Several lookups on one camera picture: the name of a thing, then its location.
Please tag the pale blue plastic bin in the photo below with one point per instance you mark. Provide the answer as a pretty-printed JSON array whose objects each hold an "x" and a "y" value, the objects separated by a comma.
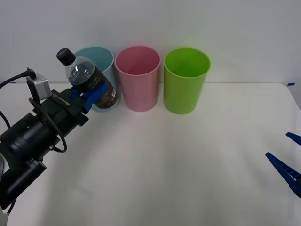
[{"x": 103, "y": 58}]

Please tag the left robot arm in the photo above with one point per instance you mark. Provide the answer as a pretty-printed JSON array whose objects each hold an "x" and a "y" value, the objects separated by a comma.
[{"x": 26, "y": 136}]

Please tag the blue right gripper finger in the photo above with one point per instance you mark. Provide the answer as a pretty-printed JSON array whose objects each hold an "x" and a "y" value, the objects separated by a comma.
[
  {"x": 288, "y": 173},
  {"x": 295, "y": 137}
]

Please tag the dark drink bottle black cap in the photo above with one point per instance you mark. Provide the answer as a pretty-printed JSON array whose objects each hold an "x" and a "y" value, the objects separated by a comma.
[{"x": 82, "y": 71}]

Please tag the pink plastic bin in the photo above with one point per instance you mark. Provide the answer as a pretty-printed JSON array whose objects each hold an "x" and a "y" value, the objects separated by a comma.
[{"x": 138, "y": 89}]

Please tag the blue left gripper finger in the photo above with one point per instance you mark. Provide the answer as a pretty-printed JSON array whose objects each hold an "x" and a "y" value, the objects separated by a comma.
[
  {"x": 94, "y": 96},
  {"x": 74, "y": 92}
]

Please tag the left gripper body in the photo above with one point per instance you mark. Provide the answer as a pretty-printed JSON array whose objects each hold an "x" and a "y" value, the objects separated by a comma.
[{"x": 62, "y": 110}]

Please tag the green plastic bin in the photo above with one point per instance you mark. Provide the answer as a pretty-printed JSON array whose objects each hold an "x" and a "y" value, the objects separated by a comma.
[{"x": 183, "y": 94}]

